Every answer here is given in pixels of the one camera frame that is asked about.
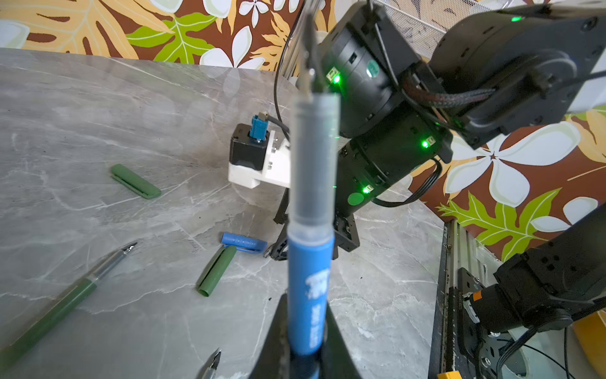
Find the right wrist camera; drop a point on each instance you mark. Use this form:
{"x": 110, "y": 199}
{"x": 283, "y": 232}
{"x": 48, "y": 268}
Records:
{"x": 260, "y": 153}

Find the blue pen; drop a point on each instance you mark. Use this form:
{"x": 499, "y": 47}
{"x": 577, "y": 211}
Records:
{"x": 313, "y": 167}

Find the dark green pen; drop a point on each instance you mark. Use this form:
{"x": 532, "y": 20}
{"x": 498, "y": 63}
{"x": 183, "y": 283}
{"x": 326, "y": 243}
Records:
{"x": 61, "y": 308}
{"x": 209, "y": 369}

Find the yellow block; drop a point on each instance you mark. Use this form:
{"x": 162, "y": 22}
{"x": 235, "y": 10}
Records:
{"x": 450, "y": 375}

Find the dark green pen cap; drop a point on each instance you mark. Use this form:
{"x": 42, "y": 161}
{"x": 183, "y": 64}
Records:
{"x": 134, "y": 182}

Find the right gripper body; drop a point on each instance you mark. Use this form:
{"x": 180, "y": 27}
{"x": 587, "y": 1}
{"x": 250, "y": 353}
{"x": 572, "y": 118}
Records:
{"x": 367, "y": 169}

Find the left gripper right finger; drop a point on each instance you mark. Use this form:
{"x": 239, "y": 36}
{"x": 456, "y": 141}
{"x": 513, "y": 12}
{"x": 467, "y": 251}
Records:
{"x": 338, "y": 363}

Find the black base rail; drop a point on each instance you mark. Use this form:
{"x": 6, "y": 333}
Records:
{"x": 458, "y": 343}

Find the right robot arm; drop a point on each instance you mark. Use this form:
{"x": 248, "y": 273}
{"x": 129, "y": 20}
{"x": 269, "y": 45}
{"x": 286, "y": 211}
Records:
{"x": 369, "y": 111}

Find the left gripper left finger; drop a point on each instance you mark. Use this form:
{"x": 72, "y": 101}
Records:
{"x": 274, "y": 359}

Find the green pen cap by blue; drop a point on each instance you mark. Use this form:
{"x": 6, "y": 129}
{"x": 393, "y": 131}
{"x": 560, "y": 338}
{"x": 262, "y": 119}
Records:
{"x": 216, "y": 270}

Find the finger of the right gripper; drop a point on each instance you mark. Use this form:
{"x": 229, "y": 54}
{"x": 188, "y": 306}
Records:
{"x": 278, "y": 251}

